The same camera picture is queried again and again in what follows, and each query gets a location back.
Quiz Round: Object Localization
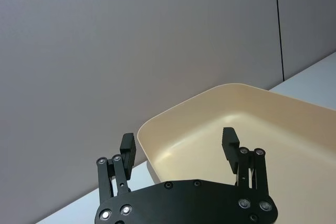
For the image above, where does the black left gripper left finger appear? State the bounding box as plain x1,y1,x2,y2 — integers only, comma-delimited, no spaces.
96,132,137,204

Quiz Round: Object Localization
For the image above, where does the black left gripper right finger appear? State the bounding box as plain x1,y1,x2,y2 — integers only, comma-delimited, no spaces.
222,126,270,198

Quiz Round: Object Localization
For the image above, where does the cream shallow plastic tray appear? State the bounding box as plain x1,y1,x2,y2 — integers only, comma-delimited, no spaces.
137,83,336,224

